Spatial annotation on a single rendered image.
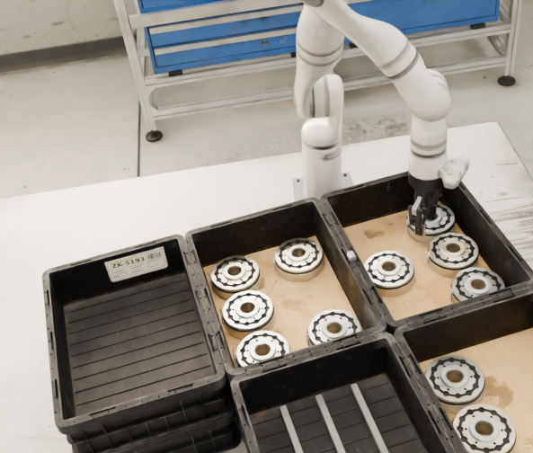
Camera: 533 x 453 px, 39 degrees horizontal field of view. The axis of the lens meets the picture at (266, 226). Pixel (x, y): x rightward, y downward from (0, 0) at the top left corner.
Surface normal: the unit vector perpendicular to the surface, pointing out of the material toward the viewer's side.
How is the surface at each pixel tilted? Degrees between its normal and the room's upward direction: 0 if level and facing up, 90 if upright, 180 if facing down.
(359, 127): 0
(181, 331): 0
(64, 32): 90
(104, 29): 90
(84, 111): 0
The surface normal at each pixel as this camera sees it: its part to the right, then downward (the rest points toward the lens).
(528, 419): -0.11, -0.73
